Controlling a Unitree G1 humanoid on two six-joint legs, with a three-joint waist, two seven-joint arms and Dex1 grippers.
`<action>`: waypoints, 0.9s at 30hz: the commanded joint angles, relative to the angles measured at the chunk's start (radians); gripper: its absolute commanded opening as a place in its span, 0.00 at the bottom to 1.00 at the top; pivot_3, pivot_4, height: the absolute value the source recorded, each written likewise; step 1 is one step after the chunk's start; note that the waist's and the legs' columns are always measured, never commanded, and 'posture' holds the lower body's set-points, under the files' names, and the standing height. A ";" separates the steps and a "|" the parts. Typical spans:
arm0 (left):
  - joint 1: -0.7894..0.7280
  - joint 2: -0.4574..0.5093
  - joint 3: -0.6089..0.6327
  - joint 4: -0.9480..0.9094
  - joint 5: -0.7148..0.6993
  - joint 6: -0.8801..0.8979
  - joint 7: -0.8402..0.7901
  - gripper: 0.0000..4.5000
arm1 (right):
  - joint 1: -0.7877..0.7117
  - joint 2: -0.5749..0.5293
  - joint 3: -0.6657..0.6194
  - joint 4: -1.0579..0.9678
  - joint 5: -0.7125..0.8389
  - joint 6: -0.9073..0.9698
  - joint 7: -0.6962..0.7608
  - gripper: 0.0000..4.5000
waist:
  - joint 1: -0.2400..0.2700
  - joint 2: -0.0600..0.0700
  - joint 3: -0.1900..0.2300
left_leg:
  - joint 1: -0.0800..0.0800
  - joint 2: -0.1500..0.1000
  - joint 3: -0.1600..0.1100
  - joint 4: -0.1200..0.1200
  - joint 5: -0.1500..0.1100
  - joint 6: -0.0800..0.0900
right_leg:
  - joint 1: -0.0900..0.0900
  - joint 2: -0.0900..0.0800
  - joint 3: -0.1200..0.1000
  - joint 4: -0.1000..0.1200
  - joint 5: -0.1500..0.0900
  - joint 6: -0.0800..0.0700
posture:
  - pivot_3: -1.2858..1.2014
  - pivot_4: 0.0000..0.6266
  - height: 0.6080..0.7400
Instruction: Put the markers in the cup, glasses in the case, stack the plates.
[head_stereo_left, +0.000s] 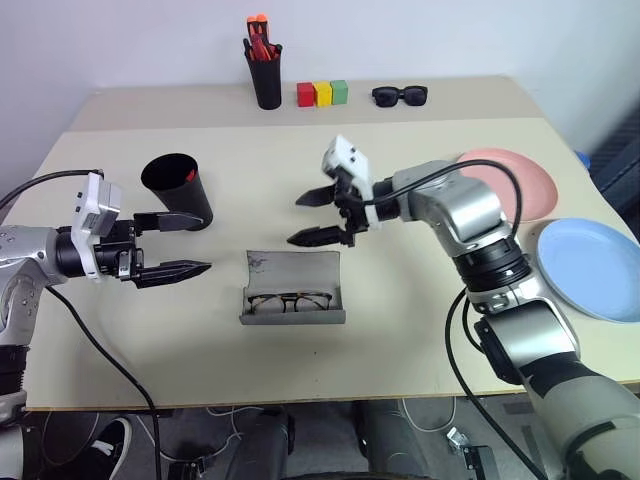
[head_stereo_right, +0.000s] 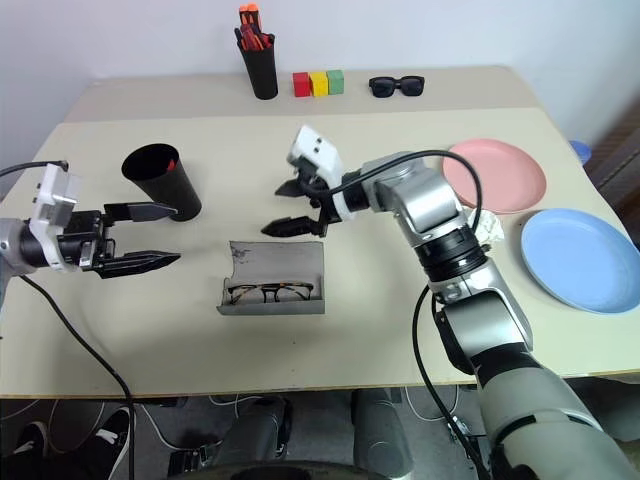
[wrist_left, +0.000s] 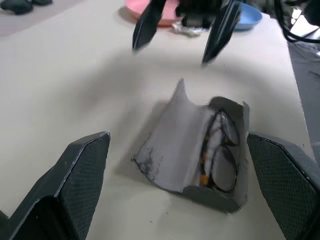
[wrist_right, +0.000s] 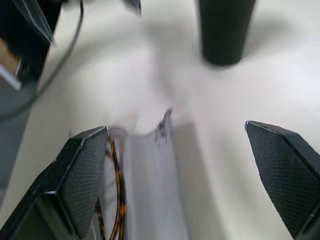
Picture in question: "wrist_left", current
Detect crumpled white paper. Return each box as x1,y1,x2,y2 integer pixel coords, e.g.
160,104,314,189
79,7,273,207
171,21,204,39

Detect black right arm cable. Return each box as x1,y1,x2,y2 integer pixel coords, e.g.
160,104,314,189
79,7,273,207
273,0,320,44

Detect black sunglasses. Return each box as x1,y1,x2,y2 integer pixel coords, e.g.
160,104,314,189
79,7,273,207
0,0,54,15

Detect tortoiseshell round eyeglasses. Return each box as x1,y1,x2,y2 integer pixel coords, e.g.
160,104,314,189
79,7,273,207
199,108,241,194

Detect blue plate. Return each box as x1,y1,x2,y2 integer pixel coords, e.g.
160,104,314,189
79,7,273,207
233,2,263,32

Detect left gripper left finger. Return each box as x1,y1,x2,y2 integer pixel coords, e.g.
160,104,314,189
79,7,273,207
0,131,112,240

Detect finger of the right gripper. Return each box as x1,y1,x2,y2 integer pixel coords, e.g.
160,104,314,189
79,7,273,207
201,0,242,66
131,0,167,55

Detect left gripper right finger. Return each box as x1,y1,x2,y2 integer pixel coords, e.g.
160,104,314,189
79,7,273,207
246,133,320,240

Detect pink plate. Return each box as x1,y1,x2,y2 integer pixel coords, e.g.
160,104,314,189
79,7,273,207
124,0,186,28

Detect grey glasses case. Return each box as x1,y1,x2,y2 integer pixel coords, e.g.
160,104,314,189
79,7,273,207
131,77,251,214

